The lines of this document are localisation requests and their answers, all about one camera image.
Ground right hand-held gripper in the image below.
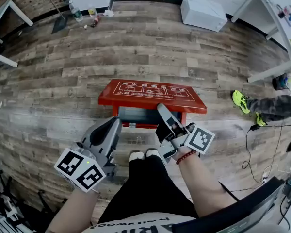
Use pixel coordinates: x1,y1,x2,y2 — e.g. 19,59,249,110
155,103,216,166

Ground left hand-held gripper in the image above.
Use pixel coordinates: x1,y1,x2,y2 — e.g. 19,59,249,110
53,117,123,193

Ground person's left forearm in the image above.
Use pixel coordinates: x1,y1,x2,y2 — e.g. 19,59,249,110
45,188,100,233

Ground person's right forearm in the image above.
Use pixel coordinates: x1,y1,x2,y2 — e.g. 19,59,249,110
176,147,236,218

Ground person's right shoe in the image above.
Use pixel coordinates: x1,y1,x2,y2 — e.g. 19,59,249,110
145,149,162,159

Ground person's left shoe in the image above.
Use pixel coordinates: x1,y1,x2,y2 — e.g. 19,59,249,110
129,150,146,162

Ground person's black trousers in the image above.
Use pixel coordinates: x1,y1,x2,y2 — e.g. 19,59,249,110
98,154,199,224

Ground person's white printed shirt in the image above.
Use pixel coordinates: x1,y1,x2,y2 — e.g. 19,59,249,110
81,211,197,233

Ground black tripod stand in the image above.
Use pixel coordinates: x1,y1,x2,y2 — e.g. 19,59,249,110
0,170,68,233

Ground black monitor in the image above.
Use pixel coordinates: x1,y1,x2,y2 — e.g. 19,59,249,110
172,176,286,233

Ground white microwave oven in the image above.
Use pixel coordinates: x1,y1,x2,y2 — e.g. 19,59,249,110
180,0,228,33

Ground red cola bottle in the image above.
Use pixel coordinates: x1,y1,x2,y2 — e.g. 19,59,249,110
90,15,101,28

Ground black bin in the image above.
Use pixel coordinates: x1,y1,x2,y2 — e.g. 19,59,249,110
272,73,291,91

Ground yellow drink bottle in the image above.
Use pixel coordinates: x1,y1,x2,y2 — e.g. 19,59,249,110
87,5,98,18

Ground clear water bottle green label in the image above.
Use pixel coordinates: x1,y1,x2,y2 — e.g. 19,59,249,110
68,0,84,23

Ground white table with clutter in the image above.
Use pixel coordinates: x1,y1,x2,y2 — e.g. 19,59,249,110
230,0,291,83

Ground red drink bottle white cap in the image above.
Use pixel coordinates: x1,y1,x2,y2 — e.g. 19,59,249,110
277,5,291,19

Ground red bead bracelet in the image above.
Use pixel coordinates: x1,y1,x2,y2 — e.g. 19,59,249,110
176,150,197,165

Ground long-handled dustpan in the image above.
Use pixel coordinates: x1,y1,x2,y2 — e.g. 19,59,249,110
42,0,69,35

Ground white table by brick wall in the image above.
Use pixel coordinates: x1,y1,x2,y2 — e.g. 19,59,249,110
0,0,34,68

